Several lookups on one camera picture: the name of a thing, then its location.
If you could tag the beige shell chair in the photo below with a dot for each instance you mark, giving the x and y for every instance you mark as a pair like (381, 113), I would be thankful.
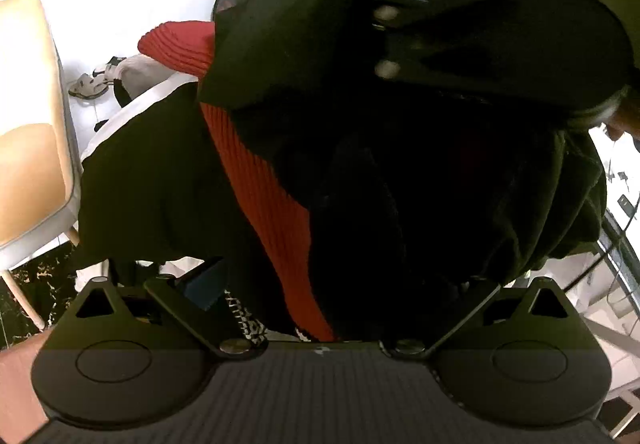
(30, 123)

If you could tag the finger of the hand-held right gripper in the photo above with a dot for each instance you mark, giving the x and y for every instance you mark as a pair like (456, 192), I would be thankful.
(400, 38)

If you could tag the beige knit garment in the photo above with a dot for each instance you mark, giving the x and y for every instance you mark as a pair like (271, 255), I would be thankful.
(142, 73)

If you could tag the black jacket with white stripe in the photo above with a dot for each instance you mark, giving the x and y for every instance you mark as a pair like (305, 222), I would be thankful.
(150, 184)

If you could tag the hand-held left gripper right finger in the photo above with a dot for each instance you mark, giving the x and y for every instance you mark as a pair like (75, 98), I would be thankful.
(460, 319)

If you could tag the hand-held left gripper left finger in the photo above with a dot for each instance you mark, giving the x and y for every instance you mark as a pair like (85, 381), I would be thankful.
(205, 286)

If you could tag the houndstooth patterned cloth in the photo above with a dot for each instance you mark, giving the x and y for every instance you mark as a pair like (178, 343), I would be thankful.
(247, 324)

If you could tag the black garment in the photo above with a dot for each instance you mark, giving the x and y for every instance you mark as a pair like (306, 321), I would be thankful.
(400, 173)

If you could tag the red knit sweater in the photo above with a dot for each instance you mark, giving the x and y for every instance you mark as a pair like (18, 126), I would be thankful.
(260, 184)

